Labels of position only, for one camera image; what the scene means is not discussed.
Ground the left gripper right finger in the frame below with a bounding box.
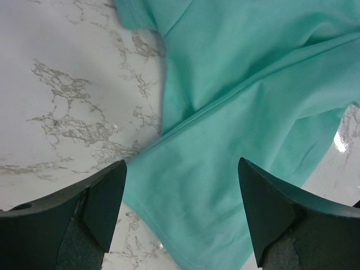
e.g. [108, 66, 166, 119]
[238, 158, 359, 269]

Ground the teal t shirt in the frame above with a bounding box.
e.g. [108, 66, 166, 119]
[116, 1, 359, 269]

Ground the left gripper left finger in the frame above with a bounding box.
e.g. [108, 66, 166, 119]
[1, 160, 127, 269]

